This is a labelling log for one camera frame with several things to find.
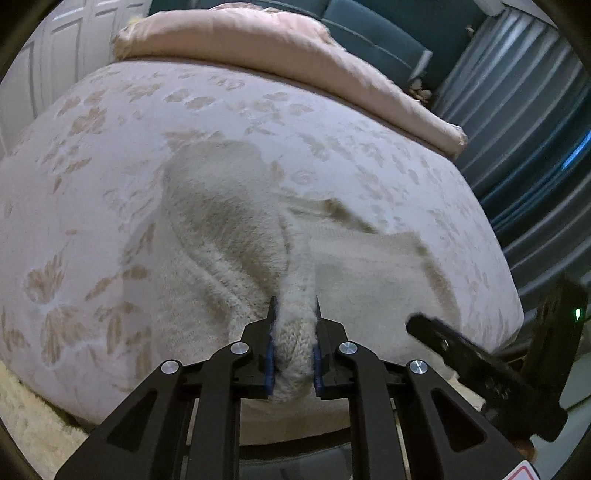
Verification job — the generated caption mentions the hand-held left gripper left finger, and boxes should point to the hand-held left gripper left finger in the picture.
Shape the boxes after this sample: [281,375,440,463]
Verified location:
[54,295,280,480]

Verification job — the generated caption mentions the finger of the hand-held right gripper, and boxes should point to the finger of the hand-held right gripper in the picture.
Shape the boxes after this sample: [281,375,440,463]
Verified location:
[405,314,523,389]

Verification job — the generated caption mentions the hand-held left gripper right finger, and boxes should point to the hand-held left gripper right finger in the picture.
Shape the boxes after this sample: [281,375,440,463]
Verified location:
[313,295,520,480]

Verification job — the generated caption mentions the cream sweater with black hearts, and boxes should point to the cream sweater with black hearts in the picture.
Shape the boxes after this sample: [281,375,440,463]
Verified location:
[154,138,460,404]

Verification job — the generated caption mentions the cream fluffy cloth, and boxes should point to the cream fluffy cloth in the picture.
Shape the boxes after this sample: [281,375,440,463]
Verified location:
[0,360,88,472]

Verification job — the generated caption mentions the pink butterfly print blanket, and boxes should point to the pink butterfly print blanket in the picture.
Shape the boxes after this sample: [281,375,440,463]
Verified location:
[0,62,525,435]

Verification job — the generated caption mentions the small plush toys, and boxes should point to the small plush toys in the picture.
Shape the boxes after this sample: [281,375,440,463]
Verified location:
[409,76,435,102]

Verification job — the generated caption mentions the grey pleated curtain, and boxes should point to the grey pleated curtain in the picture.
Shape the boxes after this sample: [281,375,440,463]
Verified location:
[431,7,591,296]

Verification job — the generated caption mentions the pink duvet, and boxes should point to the pink duvet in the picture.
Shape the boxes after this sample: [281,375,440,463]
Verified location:
[112,2,468,160]

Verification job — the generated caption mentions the teal padded headboard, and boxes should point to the teal padded headboard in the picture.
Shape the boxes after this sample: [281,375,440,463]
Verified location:
[259,0,485,93]

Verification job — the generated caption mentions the white panelled wardrobe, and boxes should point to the white panelled wardrobe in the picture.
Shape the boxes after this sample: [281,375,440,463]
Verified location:
[0,0,153,158]

